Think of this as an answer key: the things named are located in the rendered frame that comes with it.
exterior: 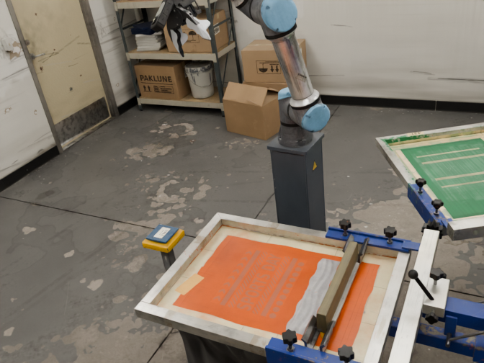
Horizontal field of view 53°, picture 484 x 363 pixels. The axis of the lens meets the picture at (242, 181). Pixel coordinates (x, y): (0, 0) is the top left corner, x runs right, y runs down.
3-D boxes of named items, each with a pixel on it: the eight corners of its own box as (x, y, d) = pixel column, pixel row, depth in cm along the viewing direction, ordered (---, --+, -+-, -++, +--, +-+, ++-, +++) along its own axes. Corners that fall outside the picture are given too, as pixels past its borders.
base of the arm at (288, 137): (287, 130, 217) (286, 109, 212) (319, 134, 210) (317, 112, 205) (271, 144, 207) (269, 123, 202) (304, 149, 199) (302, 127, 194)
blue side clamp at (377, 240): (325, 248, 184) (325, 233, 181) (329, 240, 188) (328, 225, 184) (408, 264, 171) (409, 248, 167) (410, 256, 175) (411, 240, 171)
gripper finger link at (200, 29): (222, 26, 144) (198, 10, 147) (209, 33, 141) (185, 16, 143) (220, 34, 147) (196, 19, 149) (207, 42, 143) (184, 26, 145)
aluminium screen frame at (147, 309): (136, 317, 164) (134, 308, 162) (218, 219, 207) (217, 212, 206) (372, 390, 130) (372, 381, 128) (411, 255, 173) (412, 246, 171)
